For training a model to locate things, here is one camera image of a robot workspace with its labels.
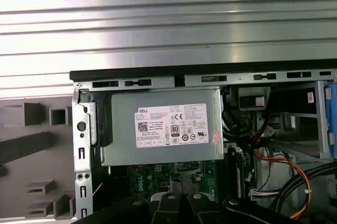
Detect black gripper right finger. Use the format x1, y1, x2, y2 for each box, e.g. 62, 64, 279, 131
183, 173, 295, 224

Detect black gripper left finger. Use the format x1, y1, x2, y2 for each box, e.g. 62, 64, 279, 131
76, 171, 186, 224

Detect dark RAM stick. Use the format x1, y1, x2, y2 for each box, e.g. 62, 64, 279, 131
236, 149, 254, 199

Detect green motherboard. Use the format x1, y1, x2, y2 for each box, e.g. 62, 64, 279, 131
126, 160, 221, 203

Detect grey power supply unit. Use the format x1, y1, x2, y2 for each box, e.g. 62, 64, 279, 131
101, 88, 225, 167

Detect grey parts rack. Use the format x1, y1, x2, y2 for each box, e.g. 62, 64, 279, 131
0, 95, 77, 221

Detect silver drive cage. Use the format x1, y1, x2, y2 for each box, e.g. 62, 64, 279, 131
273, 80, 337, 164

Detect blue plastic drive carrier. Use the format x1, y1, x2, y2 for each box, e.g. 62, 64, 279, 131
324, 84, 337, 159

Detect black PC case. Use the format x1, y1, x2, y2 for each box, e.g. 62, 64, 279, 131
68, 62, 337, 224

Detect orange wire bundle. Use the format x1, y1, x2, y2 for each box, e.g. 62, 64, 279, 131
251, 108, 313, 221

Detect thick black cable bundle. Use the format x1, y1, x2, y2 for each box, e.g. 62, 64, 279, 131
271, 160, 337, 224

